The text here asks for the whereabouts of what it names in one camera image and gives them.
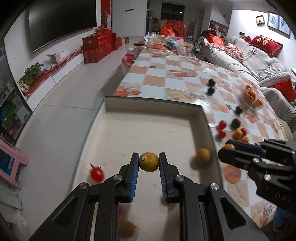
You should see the pink blanket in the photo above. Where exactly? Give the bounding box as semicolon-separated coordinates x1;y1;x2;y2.
224;45;244;62

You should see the potted green plant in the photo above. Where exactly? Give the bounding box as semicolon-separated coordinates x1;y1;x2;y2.
18;62;44;94

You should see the pink plastic stool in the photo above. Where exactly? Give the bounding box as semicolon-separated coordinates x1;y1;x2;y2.
1;138;29;190

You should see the glass jar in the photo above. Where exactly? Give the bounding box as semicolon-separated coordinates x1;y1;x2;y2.
133;42;145;56

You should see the red gift boxes stack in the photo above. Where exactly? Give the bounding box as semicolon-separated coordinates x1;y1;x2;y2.
82;26;129;64

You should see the dark plum far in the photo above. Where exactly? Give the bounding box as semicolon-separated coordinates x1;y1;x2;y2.
208;79;215;87

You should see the grey sofa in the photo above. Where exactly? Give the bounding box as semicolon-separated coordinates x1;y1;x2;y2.
201;36;295;132

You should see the orange mandarin in bowl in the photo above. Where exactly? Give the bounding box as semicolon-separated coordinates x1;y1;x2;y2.
241;85;263;109

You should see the dark plum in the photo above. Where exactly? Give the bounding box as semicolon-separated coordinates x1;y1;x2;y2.
231;118;241;129
207;87;215;95
235;106;243;115
208;79;215;87

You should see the dark plum near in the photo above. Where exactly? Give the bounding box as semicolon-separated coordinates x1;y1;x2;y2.
231;118;241;129

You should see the yellow cherry tomato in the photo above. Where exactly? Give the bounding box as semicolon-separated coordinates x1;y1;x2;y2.
233;130;243;140
222;144;235;149
241;137;249;143

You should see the red embroidered cushion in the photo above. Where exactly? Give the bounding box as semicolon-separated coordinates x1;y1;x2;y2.
249;35;283;57

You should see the glass bowl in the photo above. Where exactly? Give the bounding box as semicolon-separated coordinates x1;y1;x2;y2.
240;84;263;110

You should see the small white box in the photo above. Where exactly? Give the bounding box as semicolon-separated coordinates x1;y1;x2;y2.
47;51;63;64

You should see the red cherry tomato with stem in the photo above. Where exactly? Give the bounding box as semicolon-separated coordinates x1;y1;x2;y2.
90;164;104;183

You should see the black wall television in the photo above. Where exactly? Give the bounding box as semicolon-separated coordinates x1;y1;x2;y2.
28;0;96;52

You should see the tan longan fruit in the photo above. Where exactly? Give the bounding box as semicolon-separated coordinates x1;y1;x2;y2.
139;152;159;172
118;218;137;238
195;148;212;165

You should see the white shallow tray box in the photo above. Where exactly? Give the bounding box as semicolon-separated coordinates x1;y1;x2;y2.
72;97;222;240

